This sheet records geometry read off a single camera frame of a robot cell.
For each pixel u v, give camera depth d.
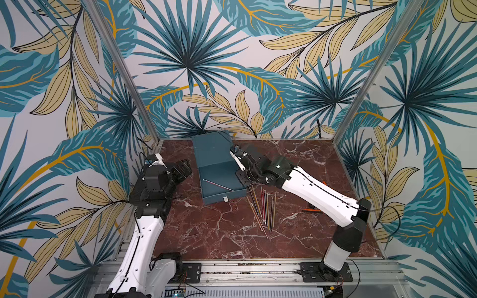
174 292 0.72
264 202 0.93
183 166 0.68
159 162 0.66
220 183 0.82
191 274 0.74
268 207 0.92
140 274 0.40
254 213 0.90
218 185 0.82
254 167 0.52
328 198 0.45
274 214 0.90
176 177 0.67
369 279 0.74
